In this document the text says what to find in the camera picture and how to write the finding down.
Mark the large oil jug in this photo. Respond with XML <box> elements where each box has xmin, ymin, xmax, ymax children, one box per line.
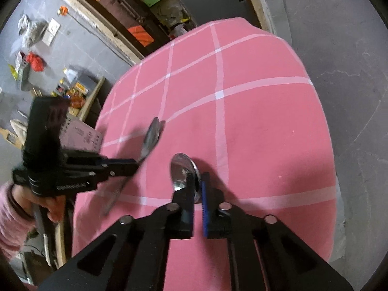
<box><xmin>63</xmin><ymin>68</ymin><xmax>97</xmax><ymax>96</ymax></box>

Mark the beige hanging towel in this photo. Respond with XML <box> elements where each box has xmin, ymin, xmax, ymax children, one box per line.
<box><xmin>10</xmin><ymin>119</ymin><xmax>27</xmax><ymax>140</ymax></box>

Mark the orange snack packet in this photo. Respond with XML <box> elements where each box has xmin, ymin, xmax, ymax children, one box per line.
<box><xmin>70</xmin><ymin>96</ymin><xmax>86</xmax><ymax>109</ymax></box>

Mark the white wall socket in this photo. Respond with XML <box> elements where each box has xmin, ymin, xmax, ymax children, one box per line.
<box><xmin>41</xmin><ymin>18</ymin><xmax>60</xmax><ymax>47</ymax></box>

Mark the clear bag of goods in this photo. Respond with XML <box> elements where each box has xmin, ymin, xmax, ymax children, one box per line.
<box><xmin>17</xmin><ymin>14</ymin><xmax>47</xmax><ymax>48</ymax></box>

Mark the grey cabinet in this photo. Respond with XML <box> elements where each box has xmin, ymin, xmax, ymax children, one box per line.
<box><xmin>180</xmin><ymin>0</ymin><xmax>261</xmax><ymax>28</ymax></box>

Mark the steel spoon plain handle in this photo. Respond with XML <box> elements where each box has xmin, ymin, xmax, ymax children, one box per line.
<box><xmin>170</xmin><ymin>153</ymin><xmax>201</xmax><ymax>204</ymax></box>

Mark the person left hand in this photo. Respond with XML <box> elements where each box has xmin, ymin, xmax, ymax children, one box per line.
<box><xmin>11</xmin><ymin>185</ymin><xmax>66</xmax><ymax>223</ymax></box>

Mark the steel spoon patterned handle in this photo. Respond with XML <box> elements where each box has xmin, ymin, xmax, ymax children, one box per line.
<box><xmin>102</xmin><ymin>117</ymin><xmax>161</xmax><ymax>217</ymax></box>

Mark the pink sleeve forearm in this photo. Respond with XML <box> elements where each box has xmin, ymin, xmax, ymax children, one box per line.
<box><xmin>0</xmin><ymin>182</ymin><xmax>35</xmax><ymax>261</ymax></box>

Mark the red plastic bag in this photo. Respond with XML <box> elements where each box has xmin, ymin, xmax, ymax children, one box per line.
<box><xmin>26</xmin><ymin>52</ymin><xmax>44</xmax><ymax>72</ymax></box>

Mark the grey wall rack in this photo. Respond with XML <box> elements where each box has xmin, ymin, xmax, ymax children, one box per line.
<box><xmin>17</xmin><ymin>60</ymin><xmax>30</xmax><ymax>91</ymax></box>

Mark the pink checkered tablecloth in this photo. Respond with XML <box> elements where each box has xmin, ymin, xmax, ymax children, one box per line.
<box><xmin>72</xmin><ymin>17</ymin><xmax>338</xmax><ymax>291</ymax></box>

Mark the white perforated utensil holder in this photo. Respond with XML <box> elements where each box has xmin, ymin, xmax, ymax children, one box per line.
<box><xmin>59</xmin><ymin>114</ymin><xmax>103</xmax><ymax>153</ymax></box>

